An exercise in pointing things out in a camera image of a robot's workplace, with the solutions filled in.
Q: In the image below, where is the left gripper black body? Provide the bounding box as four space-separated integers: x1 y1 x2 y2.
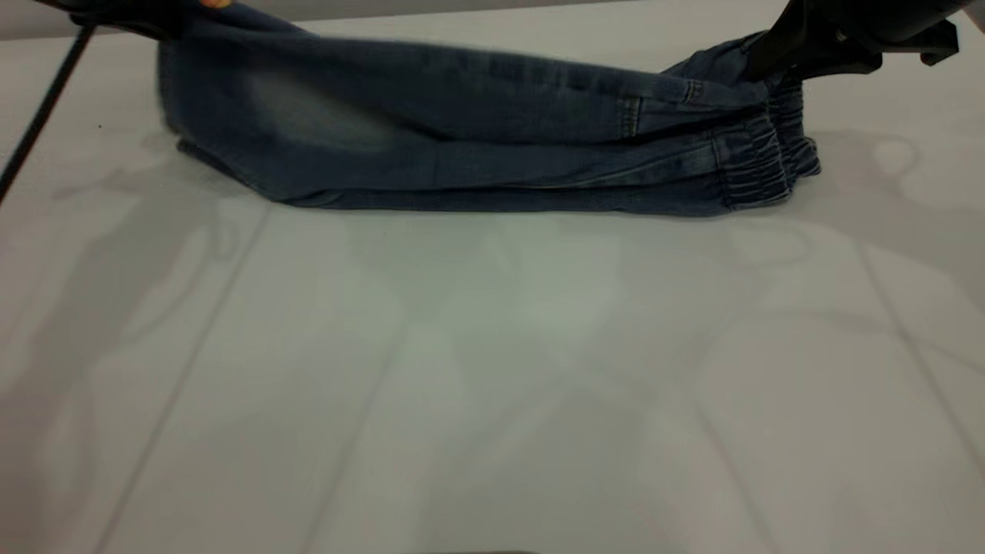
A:
35 0 187 41

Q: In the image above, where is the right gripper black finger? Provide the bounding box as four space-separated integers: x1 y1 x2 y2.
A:
793 35 883 78
743 0 816 82

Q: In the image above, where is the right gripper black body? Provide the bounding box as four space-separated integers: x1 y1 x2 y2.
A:
800 0 985 66

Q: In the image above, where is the blue denim shorts basketball print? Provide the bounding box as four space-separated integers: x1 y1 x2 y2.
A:
158 2 822 218

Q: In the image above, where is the long black braided cable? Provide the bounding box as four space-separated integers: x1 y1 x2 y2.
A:
0 22 99 205

